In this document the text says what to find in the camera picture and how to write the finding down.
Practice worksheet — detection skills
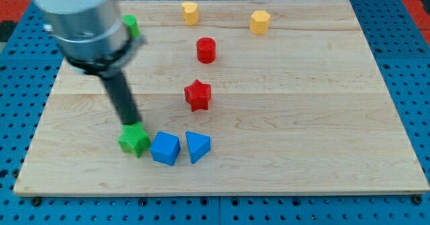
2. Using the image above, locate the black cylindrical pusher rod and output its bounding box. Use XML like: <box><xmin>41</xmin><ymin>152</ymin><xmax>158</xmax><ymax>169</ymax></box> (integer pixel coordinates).
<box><xmin>101</xmin><ymin>71</ymin><xmax>141</xmax><ymax>125</ymax></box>

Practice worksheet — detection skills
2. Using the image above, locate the green circle block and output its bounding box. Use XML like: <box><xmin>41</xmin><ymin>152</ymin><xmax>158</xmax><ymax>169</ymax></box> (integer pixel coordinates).
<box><xmin>122</xmin><ymin>15</ymin><xmax>140</xmax><ymax>39</ymax></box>

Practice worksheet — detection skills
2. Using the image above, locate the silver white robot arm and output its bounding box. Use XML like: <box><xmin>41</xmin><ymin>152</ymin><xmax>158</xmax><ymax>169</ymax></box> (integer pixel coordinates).
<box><xmin>34</xmin><ymin>0</ymin><xmax>144</xmax><ymax>125</ymax></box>

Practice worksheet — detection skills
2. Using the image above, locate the green star block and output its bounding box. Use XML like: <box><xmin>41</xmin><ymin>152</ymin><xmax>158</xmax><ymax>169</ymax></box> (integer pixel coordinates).
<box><xmin>118</xmin><ymin>122</ymin><xmax>151</xmax><ymax>158</ymax></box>

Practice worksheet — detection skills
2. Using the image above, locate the blue cube block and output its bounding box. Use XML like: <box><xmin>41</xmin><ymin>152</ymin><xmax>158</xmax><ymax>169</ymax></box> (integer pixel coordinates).
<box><xmin>150</xmin><ymin>132</ymin><xmax>181</xmax><ymax>166</ymax></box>

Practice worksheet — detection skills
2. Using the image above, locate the red star block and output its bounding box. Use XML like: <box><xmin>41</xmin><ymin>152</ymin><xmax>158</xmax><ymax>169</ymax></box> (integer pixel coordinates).
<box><xmin>184</xmin><ymin>79</ymin><xmax>212</xmax><ymax>111</ymax></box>

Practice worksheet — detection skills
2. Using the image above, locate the red cylinder block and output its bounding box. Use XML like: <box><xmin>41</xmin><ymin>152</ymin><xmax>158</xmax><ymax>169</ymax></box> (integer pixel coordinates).
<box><xmin>196</xmin><ymin>37</ymin><xmax>216</xmax><ymax>64</ymax></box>

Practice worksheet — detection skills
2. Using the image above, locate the yellow heart block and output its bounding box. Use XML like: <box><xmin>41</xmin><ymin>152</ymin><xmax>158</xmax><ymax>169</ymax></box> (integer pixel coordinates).
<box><xmin>181</xmin><ymin>1</ymin><xmax>199</xmax><ymax>26</ymax></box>

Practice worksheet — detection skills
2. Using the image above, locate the blue triangle block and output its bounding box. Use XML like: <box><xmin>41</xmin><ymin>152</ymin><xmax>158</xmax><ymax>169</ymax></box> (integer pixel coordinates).
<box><xmin>185</xmin><ymin>131</ymin><xmax>211</xmax><ymax>164</ymax></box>

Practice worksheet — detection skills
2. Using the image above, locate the light wooden board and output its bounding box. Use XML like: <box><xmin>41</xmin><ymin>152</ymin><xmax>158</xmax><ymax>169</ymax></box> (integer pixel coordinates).
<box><xmin>14</xmin><ymin>0</ymin><xmax>429</xmax><ymax>197</ymax></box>

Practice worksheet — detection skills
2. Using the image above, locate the yellow hexagon block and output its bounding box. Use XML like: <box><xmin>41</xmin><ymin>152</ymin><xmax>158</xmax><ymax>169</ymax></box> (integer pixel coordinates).
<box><xmin>249</xmin><ymin>10</ymin><xmax>271</xmax><ymax>35</ymax></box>

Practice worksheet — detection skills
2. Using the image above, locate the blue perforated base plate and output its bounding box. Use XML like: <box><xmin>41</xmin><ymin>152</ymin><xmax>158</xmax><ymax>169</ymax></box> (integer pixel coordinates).
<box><xmin>1</xmin><ymin>0</ymin><xmax>429</xmax><ymax>224</ymax></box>

